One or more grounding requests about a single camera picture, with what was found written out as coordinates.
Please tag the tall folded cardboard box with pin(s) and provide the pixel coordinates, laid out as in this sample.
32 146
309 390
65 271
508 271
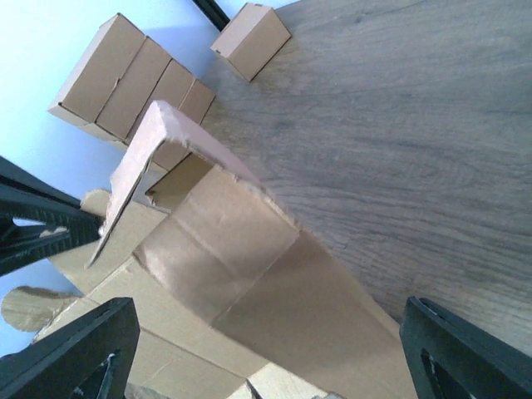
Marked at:
95 76

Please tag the left black frame post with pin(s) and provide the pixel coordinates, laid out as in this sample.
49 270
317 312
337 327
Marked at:
213 12

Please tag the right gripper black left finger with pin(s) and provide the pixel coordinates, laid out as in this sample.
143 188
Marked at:
90 357

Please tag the low folded cardboard box stack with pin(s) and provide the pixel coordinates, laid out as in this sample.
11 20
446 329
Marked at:
152 75

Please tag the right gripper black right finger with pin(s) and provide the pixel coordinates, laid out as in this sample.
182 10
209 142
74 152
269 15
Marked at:
449 357

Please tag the small folded cardboard box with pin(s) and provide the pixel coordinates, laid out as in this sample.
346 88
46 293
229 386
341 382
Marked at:
251 39

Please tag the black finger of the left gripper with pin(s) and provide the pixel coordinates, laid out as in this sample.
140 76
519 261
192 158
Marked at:
24 245
24 196

